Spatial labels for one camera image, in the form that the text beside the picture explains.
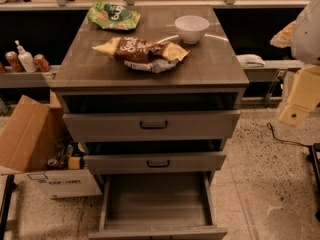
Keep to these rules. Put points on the red soda can right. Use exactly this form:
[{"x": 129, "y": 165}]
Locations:
[{"x": 42, "y": 63}]

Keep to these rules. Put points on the yellow item inside box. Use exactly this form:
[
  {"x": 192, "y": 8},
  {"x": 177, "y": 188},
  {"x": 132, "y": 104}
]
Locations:
[{"x": 75, "y": 163}]

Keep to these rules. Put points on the cardboard box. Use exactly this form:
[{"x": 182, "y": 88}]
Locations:
[{"x": 32, "y": 136}]

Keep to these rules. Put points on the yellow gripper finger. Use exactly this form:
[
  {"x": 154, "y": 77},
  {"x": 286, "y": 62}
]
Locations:
[
  {"x": 303, "y": 97},
  {"x": 283, "y": 38}
]

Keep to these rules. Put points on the top drawer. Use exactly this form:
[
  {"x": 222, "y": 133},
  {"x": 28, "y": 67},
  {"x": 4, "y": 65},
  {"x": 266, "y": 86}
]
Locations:
[{"x": 157, "y": 126}]

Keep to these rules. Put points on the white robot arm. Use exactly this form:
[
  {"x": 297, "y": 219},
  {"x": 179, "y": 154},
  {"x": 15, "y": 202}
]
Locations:
[{"x": 303, "y": 36}]

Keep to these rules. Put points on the bottom drawer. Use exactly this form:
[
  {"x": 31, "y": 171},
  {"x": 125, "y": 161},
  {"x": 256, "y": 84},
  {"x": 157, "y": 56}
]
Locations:
[{"x": 163, "y": 206}]

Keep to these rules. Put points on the brown chip bag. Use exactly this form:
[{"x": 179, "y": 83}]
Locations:
[{"x": 139, "y": 54}]

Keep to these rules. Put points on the grey drawer cabinet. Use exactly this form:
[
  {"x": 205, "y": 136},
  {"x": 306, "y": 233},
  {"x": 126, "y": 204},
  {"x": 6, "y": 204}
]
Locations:
[{"x": 209, "y": 78}]

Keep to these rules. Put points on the black stand at left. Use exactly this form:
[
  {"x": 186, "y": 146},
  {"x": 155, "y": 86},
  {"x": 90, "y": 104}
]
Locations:
[{"x": 5, "y": 205}]

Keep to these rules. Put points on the green chip bag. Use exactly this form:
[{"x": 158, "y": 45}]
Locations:
[{"x": 113, "y": 17}]

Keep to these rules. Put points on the white pump bottle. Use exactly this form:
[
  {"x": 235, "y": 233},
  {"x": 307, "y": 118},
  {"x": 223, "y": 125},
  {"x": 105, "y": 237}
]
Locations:
[{"x": 26, "y": 58}]

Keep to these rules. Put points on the red soda can left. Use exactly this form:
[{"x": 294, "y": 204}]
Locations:
[{"x": 13, "y": 60}]

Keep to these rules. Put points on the white folded cloth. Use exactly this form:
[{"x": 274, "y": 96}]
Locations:
[{"x": 250, "y": 61}]

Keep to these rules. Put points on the red soda can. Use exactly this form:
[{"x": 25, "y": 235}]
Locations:
[
  {"x": 13, "y": 60},
  {"x": 42, "y": 63}
]

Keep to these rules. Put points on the white bowl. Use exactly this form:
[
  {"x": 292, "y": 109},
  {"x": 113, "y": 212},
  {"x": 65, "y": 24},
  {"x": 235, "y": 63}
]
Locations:
[{"x": 191, "y": 28}]

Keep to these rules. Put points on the can inside box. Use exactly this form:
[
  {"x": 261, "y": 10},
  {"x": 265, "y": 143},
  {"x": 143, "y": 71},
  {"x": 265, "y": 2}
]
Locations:
[{"x": 54, "y": 164}]

